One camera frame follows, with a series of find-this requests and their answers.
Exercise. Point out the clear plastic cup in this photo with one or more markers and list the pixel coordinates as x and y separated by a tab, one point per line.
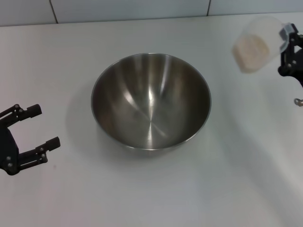
262	30

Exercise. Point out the stainless steel mixing bowl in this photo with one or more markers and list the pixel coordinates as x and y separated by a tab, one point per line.
151	104

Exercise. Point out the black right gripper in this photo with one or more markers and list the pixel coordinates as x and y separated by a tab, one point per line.
298	73

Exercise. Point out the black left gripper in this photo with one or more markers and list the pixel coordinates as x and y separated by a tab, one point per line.
8	151

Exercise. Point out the white rice grains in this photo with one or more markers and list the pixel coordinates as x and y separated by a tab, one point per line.
251	52

